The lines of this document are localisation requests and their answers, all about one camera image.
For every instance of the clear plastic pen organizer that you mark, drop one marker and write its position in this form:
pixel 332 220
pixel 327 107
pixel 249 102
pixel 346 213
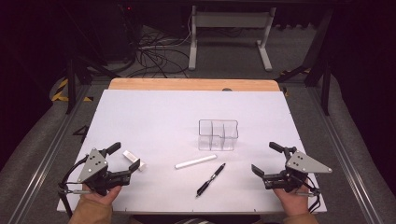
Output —
pixel 218 137

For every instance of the white metal desk frame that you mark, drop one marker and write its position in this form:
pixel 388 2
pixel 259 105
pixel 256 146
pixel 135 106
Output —
pixel 230 19

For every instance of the person's right hand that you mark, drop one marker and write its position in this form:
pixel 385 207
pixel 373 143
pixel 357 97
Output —
pixel 294 202

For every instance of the aluminium rail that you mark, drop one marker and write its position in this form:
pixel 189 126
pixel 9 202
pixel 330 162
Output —
pixel 46 155
pixel 342 149

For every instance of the black pen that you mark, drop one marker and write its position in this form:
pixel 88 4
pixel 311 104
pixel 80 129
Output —
pixel 210 180

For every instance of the white eraser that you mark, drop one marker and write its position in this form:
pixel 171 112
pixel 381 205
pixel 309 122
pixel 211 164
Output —
pixel 129 155

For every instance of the person's dark clothing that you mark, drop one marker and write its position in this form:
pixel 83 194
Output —
pixel 193 221

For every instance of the yellow black hazard tape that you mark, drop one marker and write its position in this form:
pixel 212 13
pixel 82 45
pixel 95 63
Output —
pixel 59 93

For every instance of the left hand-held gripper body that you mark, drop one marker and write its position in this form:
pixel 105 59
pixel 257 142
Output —
pixel 93 166

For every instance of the black metal stand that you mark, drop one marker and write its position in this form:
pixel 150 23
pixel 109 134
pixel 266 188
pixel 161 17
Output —
pixel 71 84
pixel 323 77

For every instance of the white pen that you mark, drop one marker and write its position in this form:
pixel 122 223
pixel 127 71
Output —
pixel 196 161

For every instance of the dark equipment box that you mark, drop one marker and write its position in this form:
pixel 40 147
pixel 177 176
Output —
pixel 121 31

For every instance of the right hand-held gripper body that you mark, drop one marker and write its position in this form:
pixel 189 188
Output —
pixel 303 163

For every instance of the white board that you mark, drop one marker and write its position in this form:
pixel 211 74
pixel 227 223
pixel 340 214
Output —
pixel 162 124

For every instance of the person's left hand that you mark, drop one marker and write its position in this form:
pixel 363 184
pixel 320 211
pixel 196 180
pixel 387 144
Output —
pixel 104 199

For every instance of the wooden table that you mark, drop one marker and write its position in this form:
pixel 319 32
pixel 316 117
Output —
pixel 186 84

